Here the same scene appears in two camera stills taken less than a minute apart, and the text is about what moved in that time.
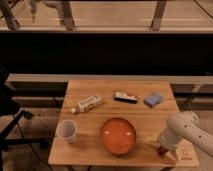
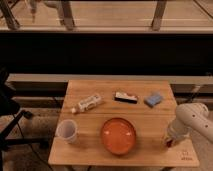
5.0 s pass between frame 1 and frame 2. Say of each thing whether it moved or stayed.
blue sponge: stayed
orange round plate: stayed
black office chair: stayed
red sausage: moved
